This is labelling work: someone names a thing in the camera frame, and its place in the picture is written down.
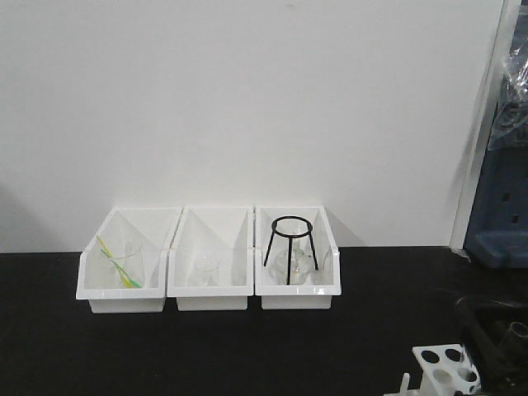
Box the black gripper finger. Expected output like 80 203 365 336
455 297 527 395

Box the clear glass test tube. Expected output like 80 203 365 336
498 322 527 359

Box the white test tube rack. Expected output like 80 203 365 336
394 344 482 395

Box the grey pegboard drying rack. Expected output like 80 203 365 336
464 1 527 268

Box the right white storage bin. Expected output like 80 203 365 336
254 205 342 309

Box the white storage bin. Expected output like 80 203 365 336
76 206 183 314
254 205 342 309
167 205 254 312

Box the clear glass flask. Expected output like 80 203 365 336
269 216 314 285

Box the plastic bag of black pegs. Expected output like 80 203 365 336
488 16 527 151

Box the middle white storage bin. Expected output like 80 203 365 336
167 205 254 312

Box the small clear glass beaker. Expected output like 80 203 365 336
193 256 219 286

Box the clear glass beaker left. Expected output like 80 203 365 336
107 241 144 289

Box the left white storage bin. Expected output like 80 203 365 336
76 206 183 314

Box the black wire tripod stand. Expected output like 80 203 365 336
263 215 319 285

